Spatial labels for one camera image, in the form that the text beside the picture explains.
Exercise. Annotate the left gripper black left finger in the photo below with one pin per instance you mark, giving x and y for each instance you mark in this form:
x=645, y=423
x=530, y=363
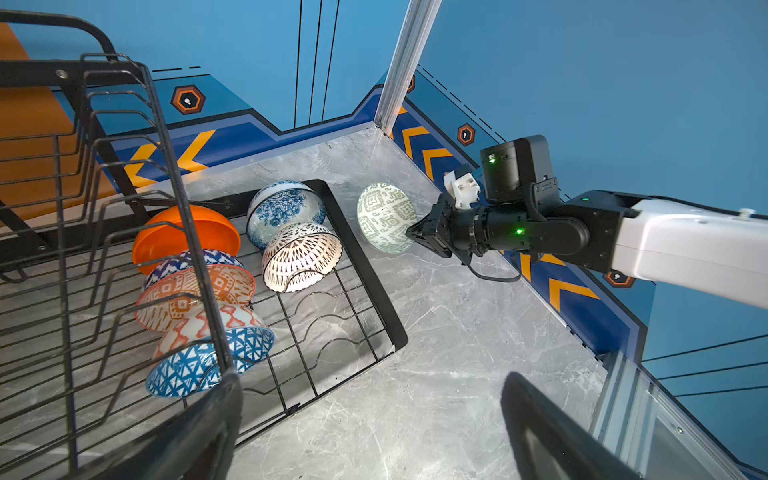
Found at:
x=196, y=444

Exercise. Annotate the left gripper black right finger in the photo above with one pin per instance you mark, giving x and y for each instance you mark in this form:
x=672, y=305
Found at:
x=547, y=443

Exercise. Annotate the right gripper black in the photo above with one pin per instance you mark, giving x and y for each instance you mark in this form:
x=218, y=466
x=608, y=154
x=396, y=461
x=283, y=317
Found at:
x=447, y=231

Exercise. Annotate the green white patterned bowl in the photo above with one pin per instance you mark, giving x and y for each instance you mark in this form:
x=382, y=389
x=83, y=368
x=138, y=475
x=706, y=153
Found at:
x=384, y=214

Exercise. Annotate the dark blue geometric bowl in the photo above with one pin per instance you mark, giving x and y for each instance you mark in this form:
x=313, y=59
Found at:
x=185, y=358

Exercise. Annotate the red patterned bowl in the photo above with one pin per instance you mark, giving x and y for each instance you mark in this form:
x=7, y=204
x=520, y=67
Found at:
x=171, y=289

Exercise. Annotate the white red lattice bowl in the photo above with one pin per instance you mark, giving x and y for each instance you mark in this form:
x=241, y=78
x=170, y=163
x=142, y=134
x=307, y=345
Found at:
x=300, y=255

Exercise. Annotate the black wire dish rack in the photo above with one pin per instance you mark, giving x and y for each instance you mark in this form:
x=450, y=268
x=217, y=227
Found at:
x=92, y=200

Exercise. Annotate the blue white floral bowl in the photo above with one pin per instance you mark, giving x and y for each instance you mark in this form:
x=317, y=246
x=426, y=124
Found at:
x=280, y=204

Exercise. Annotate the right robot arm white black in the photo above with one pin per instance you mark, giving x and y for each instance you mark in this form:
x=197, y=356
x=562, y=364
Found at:
x=651, y=238

